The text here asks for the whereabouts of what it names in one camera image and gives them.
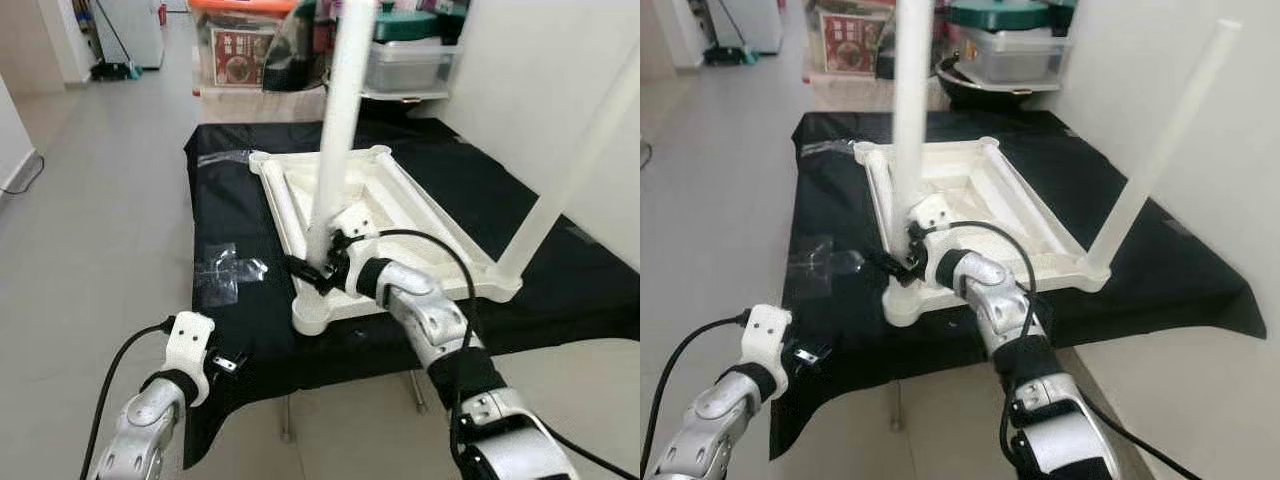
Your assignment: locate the white plastic children table top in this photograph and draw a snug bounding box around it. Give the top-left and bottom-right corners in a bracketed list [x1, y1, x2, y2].
[853, 138, 1111, 329]
[248, 145, 523, 336]

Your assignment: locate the crumpled clear tape patch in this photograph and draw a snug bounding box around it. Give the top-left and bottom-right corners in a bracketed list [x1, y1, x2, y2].
[193, 243, 269, 306]
[787, 235, 866, 296]

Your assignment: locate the black round wok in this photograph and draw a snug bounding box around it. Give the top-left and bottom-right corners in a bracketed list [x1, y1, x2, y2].
[935, 58, 1061, 111]

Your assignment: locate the white towel cloth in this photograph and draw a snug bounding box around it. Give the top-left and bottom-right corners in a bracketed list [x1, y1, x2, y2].
[805, 70, 896, 111]
[195, 85, 326, 123]

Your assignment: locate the clear plastic container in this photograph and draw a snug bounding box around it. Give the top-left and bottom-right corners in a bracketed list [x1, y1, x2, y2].
[958, 28, 1071, 89]
[362, 40, 463, 96]

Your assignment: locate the red printed carton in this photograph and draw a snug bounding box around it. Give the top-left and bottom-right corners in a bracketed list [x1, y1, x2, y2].
[820, 12, 881, 73]
[210, 30, 269, 86]

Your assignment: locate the black tablecloth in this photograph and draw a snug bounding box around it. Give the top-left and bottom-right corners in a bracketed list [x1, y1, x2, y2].
[183, 118, 641, 469]
[770, 110, 1269, 461]

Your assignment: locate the black plastic bag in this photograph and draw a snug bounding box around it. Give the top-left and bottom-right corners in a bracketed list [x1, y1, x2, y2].
[262, 0, 336, 93]

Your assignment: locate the clear storage box orange lid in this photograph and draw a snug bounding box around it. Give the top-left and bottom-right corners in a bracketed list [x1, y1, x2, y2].
[190, 0, 301, 89]
[808, 0, 896, 79]

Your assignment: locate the dark green round pot lid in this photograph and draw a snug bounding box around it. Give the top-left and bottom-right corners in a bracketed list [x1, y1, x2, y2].
[373, 5, 441, 43]
[948, 0, 1051, 31]

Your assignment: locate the teal head floor mop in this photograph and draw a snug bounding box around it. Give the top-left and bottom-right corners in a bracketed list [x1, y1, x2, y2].
[703, 0, 759, 66]
[90, 0, 143, 81]

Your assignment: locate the white appliance cabinet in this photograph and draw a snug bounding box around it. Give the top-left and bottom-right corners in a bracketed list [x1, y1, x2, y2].
[95, 0, 166, 69]
[720, 0, 783, 53]

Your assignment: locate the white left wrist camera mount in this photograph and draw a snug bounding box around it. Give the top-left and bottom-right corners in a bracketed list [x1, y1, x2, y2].
[742, 303, 793, 396]
[163, 312, 216, 406]

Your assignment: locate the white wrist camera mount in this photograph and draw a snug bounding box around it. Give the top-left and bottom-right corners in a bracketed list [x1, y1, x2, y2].
[910, 193, 956, 251]
[328, 205, 379, 261]
[742, 303, 793, 396]
[163, 312, 216, 406]

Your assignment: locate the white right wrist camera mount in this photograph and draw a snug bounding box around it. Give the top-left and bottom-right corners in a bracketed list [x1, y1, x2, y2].
[910, 193, 956, 251]
[328, 205, 379, 261]

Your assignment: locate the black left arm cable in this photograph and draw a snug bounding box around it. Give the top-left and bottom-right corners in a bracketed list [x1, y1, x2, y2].
[640, 312, 751, 471]
[80, 318, 176, 480]

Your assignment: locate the long black wall cable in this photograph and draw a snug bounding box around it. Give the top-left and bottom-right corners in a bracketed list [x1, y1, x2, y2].
[0, 150, 46, 196]

